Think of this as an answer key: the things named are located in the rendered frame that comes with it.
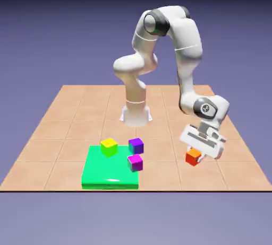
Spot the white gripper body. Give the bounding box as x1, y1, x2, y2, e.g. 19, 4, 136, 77
179, 124, 226, 160

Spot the small orange cube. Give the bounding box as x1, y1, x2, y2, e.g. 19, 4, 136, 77
185, 147, 202, 167

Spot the small purple cube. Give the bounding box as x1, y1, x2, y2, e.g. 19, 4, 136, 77
128, 137, 145, 155

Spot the small magenta cube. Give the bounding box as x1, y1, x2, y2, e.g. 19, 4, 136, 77
127, 154, 143, 173

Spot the small yellow cube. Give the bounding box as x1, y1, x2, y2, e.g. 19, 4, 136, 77
100, 137, 118, 158

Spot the large green box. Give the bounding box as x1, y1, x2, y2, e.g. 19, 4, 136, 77
81, 145, 139, 190

